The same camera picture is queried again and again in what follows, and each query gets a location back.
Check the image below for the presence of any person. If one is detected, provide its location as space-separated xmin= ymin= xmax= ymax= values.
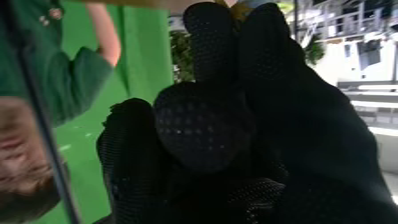
xmin=0 ymin=0 xmax=125 ymax=224

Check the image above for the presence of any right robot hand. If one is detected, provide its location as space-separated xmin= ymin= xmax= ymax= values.
xmin=94 ymin=1 xmax=398 ymax=224

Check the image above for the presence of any black stand pole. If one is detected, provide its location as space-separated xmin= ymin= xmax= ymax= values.
xmin=0 ymin=0 xmax=86 ymax=224

